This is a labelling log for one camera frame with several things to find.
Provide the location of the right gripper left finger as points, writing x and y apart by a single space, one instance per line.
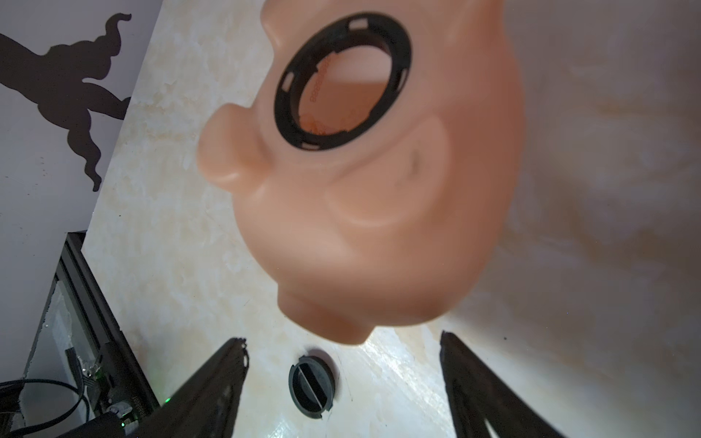
207 404

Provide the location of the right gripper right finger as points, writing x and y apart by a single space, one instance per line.
480 402

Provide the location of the black plug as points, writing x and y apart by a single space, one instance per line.
312 386

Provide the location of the peach piggy bank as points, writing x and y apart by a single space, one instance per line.
372 174

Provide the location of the black base frame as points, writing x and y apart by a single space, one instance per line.
80 370

